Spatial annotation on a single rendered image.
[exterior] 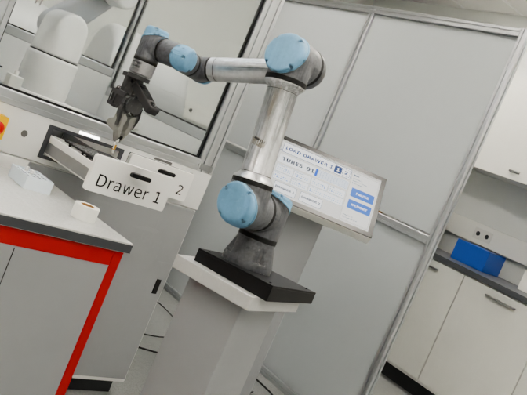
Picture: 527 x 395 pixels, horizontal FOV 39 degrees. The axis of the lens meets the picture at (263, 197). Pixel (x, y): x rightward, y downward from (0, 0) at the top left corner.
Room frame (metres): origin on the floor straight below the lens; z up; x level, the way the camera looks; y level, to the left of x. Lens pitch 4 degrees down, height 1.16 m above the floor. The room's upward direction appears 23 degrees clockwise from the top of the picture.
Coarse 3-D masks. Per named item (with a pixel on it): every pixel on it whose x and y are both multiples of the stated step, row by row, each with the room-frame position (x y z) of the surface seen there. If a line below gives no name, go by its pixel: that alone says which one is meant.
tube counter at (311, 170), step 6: (306, 168) 3.00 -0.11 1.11; (312, 168) 3.01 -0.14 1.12; (312, 174) 2.99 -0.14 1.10; (318, 174) 3.00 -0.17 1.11; (324, 174) 3.01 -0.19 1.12; (330, 174) 3.02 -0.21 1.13; (330, 180) 3.00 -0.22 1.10; (336, 180) 3.01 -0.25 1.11; (342, 180) 3.02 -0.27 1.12; (342, 186) 3.00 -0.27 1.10
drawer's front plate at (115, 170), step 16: (96, 160) 2.13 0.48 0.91; (112, 160) 2.16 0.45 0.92; (96, 176) 2.14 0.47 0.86; (112, 176) 2.17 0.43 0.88; (128, 176) 2.21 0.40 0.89; (160, 176) 2.28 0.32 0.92; (96, 192) 2.15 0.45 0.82; (112, 192) 2.19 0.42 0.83; (160, 192) 2.30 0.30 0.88; (160, 208) 2.32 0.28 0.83
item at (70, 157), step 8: (48, 144) 2.38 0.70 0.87; (56, 144) 2.34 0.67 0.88; (64, 144) 2.31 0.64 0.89; (48, 152) 2.36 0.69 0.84; (56, 152) 2.32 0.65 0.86; (64, 152) 2.29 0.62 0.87; (72, 152) 2.26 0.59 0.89; (80, 152) 2.48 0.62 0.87; (56, 160) 2.31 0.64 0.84; (64, 160) 2.28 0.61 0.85; (72, 160) 2.25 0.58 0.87; (80, 160) 2.22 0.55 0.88; (88, 160) 2.19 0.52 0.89; (72, 168) 2.23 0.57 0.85; (80, 168) 2.20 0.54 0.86; (88, 168) 2.17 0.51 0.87; (80, 176) 2.19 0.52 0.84
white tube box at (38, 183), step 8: (16, 168) 2.14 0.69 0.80; (24, 168) 2.20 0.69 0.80; (16, 176) 2.13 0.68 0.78; (24, 176) 2.09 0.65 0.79; (32, 176) 2.11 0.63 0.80; (40, 176) 2.17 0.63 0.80; (24, 184) 2.08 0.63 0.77; (32, 184) 2.10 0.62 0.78; (40, 184) 2.11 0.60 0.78; (48, 184) 2.13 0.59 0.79; (40, 192) 2.12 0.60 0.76; (48, 192) 2.13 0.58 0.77
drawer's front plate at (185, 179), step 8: (128, 160) 2.58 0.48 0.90; (136, 160) 2.59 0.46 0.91; (144, 160) 2.61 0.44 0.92; (152, 160) 2.64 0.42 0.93; (144, 168) 2.62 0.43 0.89; (152, 168) 2.64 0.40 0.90; (160, 168) 2.66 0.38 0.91; (168, 168) 2.69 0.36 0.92; (176, 176) 2.72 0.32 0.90; (184, 176) 2.74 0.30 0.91; (192, 176) 2.77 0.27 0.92; (176, 184) 2.73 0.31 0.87; (184, 184) 2.75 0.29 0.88; (184, 192) 2.76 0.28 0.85
